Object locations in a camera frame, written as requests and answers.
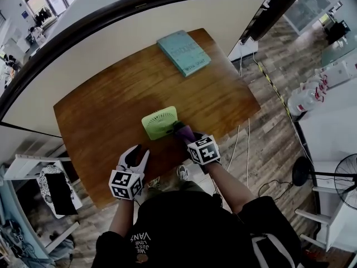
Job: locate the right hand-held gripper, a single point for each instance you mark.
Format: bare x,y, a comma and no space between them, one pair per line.
205,152

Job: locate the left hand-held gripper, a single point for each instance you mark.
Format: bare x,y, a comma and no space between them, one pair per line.
122,184

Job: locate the small green desk fan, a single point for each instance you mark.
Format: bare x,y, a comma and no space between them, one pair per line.
159,121

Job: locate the person's left forearm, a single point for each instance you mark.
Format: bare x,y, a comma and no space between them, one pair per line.
122,216

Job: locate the person's right forearm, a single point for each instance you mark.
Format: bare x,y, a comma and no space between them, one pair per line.
228,186

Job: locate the person's left shoe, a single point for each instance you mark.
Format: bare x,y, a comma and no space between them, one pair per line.
154,182

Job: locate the person's shoe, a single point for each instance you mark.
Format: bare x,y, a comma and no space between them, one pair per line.
182,172
154,182

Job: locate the person's right shoe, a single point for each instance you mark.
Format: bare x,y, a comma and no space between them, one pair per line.
182,172

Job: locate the person's olive trousers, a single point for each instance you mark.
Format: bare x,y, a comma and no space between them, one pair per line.
192,186

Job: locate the black tablet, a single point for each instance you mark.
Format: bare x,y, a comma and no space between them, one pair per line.
60,194

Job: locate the person's black shirt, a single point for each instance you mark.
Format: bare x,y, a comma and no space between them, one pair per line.
181,227

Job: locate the teal book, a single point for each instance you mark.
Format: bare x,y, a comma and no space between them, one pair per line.
184,53

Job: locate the yellow black floor tape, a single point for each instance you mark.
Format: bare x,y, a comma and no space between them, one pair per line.
274,89

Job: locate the beige partition panel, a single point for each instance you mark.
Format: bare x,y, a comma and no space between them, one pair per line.
111,52

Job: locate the black curved handrail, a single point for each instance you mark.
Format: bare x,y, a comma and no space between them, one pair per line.
111,11

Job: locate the white water dispenser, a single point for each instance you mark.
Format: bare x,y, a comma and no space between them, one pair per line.
340,72

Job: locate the glass office partition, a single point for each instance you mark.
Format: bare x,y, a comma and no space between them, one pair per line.
306,10

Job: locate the black pedestal fan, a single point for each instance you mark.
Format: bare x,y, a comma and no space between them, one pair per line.
302,172

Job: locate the dark wooden post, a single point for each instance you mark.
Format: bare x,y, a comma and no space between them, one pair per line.
267,21

